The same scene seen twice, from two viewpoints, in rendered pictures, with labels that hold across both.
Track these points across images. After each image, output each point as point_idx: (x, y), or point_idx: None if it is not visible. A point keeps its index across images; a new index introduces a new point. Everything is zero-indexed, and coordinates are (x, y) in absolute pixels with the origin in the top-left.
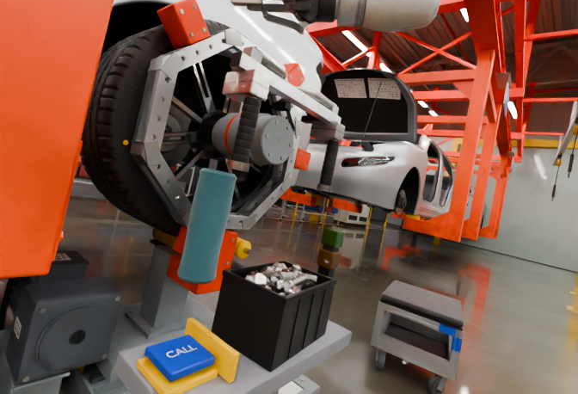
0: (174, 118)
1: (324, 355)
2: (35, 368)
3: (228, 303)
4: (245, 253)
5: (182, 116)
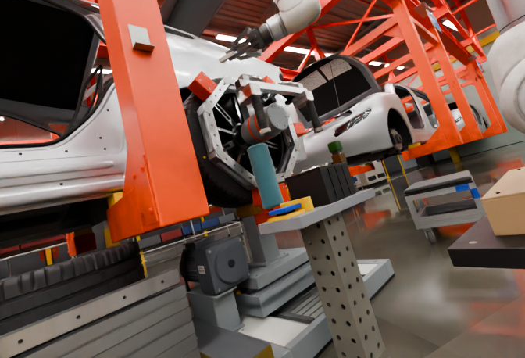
0: None
1: (360, 198)
2: (220, 284)
3: (294, 191)
4: None
5: None
